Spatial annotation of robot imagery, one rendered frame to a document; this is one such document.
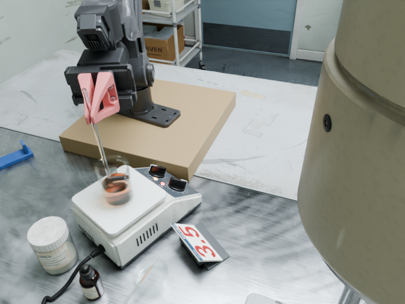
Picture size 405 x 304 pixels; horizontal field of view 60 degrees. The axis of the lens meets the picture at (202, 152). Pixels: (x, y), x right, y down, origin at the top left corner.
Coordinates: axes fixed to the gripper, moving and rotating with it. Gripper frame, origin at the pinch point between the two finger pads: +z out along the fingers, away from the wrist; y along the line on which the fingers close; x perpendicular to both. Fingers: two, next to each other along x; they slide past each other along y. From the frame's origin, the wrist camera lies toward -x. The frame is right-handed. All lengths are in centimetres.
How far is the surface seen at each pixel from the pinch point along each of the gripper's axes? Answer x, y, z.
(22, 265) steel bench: 24.1, -15.8, 8.0
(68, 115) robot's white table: 27, -21, -39
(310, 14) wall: 88, 114, -264
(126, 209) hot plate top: 15.5, 2.8, 4.0
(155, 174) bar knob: 19.4, 6.2, -7.7
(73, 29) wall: 69, -72, -205
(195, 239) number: 22.1, 13.6, 5.7
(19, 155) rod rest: 24.6, -26.8, -20.6
